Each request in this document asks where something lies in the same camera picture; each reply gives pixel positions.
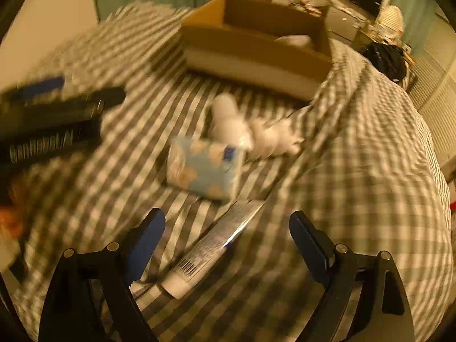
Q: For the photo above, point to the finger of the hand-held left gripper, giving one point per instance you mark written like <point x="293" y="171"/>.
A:
<point x="41" y="87"/>
<point x="89" y="99"/>

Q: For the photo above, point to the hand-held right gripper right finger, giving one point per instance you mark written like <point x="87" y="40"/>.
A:
<point x="309" y="247"/>

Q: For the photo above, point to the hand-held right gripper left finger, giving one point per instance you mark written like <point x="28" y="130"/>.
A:
<point x="146" y="245"/>

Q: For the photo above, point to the white toothpaste tube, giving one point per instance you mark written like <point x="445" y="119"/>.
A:
<point x="210" y="253"/>

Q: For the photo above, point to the cardboard box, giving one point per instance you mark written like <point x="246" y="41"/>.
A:
<point x="249" y="57"/>

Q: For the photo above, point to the person's left hand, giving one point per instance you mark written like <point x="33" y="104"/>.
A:
<point x="10" y="213"/>

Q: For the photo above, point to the grey checked blanket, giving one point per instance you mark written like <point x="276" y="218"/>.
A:
<point x="356" y="185"/>

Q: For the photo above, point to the blue tissue packet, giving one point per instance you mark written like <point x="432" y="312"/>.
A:
<point x="205" y="169"/>

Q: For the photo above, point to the white plush toy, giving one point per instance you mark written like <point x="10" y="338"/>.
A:
<point x="276" y="137"/>

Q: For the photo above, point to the white plastic bottle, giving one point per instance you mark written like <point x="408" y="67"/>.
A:
<point x="228" y="121"/>

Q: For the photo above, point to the white louvred door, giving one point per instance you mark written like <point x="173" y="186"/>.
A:
<point x="433" y="92"/>

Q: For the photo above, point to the black cloth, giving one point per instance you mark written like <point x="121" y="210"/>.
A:
<point x="386" y="60"/>

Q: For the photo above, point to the white item in box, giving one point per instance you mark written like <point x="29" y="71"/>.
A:
<point x="294" y="40"/>

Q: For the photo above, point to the white cabinet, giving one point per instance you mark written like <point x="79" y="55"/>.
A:
<point x="342" y="21"/>

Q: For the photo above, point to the white fan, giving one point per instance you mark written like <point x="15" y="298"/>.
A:
<point x="390" y="19"/>

